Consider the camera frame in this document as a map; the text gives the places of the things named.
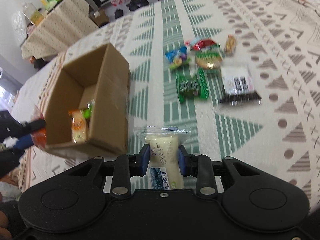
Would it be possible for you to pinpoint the white bread packet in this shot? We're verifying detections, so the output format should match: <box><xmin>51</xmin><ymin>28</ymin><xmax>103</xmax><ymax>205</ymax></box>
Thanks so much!
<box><xmin>134</xmin><ymin>126</ymin><xmax>192</xmax><ymax>189</ymax></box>

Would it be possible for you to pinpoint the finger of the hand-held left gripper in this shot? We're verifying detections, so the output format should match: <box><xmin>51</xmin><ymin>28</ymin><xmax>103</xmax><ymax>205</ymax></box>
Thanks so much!
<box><xmin>21</xmin><ymin>119</ymin><xmax>47</xmax><ymax>133</ymax></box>
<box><xmin>12</xmin><ymin>133</ymin><xmax>35</xmax><ymax>154</ymax></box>

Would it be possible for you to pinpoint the green tissue pack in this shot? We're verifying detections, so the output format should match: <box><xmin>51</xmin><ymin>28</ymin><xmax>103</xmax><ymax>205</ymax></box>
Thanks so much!
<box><xmin>46</xmin><ymin>0</ymin><xmax>64</xmax><ymax>9</ymax></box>

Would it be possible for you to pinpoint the clear cooking oil bottle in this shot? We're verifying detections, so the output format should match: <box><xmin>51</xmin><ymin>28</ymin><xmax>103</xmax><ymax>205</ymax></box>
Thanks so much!
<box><xmin>22</xmin><ymin>2</ymin><xmax>44</xmax><ymax>25</ymax></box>

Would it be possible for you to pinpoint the red candy packet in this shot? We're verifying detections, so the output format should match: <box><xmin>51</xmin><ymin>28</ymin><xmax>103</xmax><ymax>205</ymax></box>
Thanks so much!
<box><xmin>186</xmin><ymin>38</ymin><xmax>220</xmax><ymax>52</ymax></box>

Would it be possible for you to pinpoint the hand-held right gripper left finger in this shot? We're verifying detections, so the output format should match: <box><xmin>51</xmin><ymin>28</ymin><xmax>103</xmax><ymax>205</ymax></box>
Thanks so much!
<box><xmin>60</xmin><ymin>144</ymin><xmax>150</xmax><ymax>196</ymax></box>

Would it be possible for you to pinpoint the side table with dotted cloth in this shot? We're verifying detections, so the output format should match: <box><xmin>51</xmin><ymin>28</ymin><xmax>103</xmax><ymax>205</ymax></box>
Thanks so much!
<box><xmin>20</xmin><ymin>0</ymin><xmax>99</xmax><ymax>60</ymax></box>

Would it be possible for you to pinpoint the white bubble wrap panel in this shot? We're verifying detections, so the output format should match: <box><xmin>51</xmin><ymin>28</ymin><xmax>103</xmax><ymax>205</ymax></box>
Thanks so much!
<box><xmin>11</xmin><ymin>11</ymin><xmax>28</xmax><ymax>47</ymax></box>

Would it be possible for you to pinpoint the white bed sheet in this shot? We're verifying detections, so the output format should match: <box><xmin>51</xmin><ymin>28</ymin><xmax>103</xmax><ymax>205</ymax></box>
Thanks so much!
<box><xmin>10</xmin><ymin>60</ymin><xmax>63</xmax><ymax>123</ymax></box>

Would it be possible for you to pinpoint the brown cardboard box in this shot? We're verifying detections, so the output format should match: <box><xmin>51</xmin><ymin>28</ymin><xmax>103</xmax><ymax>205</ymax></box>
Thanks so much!
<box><xmin>41</xmin><ymin>42</ymin><xmax>131</xmax><ymax>159</ymax></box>

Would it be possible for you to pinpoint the person's left hand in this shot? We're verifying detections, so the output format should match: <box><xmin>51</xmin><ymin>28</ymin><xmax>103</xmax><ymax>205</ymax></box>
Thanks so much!
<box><xmin>0</xmin><ymin>210</ymin><xmax>12</xmax><ymax>240</ymax></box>

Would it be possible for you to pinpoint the long orange cracker packet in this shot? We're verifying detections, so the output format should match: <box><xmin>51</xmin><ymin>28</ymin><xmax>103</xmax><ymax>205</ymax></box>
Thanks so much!
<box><xmin>68</xmin><ymin>109</ymin><xmax>90</xmax><ymax>144</ymax></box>

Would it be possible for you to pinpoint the dark green snack packet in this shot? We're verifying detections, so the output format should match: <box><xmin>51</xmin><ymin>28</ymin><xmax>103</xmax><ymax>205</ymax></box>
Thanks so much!
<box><xmin>175</xmin><ymin>69</ymin><xmax>209</xmax><ymax>103</ymax></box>

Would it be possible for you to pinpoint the small open cardboard box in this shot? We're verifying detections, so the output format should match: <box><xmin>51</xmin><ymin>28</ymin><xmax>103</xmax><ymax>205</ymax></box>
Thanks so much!
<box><xmin>91</xmin><ymin>9</ymin><xmax>109</xmax><ymax>27</ymax></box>

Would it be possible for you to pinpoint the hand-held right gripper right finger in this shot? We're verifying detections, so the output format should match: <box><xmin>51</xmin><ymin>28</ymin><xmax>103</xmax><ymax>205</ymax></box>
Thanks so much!
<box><xmin>178</xmin><ymin>145</ymin><xmax>265</xmax><ymax>196</ymax></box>

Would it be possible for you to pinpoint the black white snack packet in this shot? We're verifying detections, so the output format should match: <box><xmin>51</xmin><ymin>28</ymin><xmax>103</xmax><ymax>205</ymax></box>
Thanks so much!
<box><xmin>217</xmin><ymin>65</ymin><xmax>262</xmax><ymax>105</ymax></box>

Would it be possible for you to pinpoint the small brown pastry packet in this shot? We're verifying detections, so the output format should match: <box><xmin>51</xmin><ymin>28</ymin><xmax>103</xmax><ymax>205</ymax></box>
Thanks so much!
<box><xmin>224</xmin><ymin>35</ymin><xmax>237</xmax><ymax>55</ymax></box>

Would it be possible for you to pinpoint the blue yellow snack packet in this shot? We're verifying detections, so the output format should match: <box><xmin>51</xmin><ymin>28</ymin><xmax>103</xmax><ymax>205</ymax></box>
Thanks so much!
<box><xmin>165</xmin><ymin>46</ymin><xmax>192</xmax><ymax>69</ymax></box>

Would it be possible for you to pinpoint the green biscuit packet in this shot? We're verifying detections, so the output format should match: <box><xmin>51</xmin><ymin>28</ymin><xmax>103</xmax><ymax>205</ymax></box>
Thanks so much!
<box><xmin>195</xmin><ymin>50</ymin><xmax>224</xmax><ymax>70</ymax></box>

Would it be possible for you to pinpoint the orange red snack packet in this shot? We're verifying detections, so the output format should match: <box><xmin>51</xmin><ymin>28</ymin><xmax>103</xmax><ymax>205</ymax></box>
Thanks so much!
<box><xmin>31</xmin><ymin>105</ymin><xmax>48</xmax><ymax>150</ymax></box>

